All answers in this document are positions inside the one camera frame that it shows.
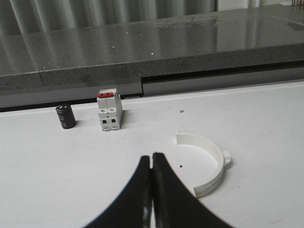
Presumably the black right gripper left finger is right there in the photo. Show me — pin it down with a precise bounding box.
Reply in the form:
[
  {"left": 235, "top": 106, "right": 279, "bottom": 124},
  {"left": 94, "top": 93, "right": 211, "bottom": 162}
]
[{"left": 86, "top": 155, "right": 152, "bottom": 228}]

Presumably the grey stone countertop ledge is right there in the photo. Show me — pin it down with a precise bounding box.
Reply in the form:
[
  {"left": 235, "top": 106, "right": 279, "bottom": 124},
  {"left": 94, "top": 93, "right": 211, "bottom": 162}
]
[{"left": 0, "top": 4, "right": 304, "bottom": 109}]

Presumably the black cylindrical capacitor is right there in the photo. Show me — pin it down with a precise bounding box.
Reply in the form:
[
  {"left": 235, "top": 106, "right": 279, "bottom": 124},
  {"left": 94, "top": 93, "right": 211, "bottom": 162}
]
[{"left": 56, "top": 104, "right": 76, "bottom": 129}]

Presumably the white half-ring pipe clamp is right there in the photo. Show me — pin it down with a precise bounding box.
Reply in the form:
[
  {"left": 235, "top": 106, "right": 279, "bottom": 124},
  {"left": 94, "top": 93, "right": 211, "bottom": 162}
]
[{"left": 175, "top": 128, "right": 232, "bottom": 197}]

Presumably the white circuit breaker red switch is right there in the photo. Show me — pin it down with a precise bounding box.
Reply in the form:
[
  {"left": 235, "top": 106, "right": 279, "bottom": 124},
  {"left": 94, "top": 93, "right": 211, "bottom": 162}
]
[{"left": 96, "top": 88, "right": 123, "bottom": 132}]

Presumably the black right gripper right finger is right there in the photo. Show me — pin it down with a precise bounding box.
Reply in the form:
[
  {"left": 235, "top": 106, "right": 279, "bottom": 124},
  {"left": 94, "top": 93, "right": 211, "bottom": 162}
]
[{"left": 152, "top": 152, "right": 231, "bottom": 228}]

